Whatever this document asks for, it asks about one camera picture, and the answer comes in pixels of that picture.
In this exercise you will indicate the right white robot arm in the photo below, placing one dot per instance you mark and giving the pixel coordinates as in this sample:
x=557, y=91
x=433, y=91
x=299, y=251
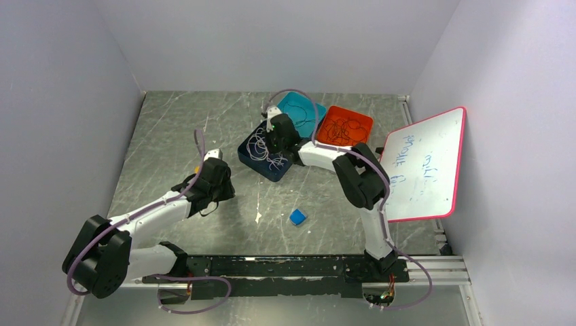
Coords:
x=363, y=180

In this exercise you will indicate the blue grey block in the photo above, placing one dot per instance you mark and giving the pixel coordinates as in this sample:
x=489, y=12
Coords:
x=298, y=217

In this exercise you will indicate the navy blue box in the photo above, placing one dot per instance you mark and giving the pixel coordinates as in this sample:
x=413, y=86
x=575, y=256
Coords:
x=253, y=153

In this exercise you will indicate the orange box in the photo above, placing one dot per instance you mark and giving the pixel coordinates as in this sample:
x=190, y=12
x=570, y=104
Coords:
x=344, y=127

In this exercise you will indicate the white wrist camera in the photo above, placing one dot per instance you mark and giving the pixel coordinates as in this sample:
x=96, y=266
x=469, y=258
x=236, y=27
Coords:
x=271, y=112
x=214, y=153

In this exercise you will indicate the pink framed whiteboard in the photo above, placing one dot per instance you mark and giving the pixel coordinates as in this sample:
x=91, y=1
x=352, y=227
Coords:
x=423, y=162

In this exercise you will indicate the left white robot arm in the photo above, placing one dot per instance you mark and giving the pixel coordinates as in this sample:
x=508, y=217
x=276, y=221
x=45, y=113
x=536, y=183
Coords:
x=105, y=252

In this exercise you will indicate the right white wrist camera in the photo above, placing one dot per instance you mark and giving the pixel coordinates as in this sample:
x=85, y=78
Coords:
x=271, y=112

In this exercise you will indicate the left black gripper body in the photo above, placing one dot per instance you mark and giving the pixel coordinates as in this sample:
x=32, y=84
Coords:
x=222, y=191

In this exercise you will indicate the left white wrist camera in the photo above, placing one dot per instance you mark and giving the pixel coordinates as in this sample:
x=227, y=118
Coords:
x=214, y=153

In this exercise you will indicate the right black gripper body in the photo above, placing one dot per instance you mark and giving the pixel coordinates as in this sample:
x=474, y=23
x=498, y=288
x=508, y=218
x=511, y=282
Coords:
x=275, y=145

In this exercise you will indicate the teal box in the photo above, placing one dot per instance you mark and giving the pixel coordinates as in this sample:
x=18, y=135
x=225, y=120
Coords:
x=301, y=112

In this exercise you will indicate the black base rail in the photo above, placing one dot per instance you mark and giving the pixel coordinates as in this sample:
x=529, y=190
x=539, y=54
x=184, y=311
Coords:
x=291, y=275

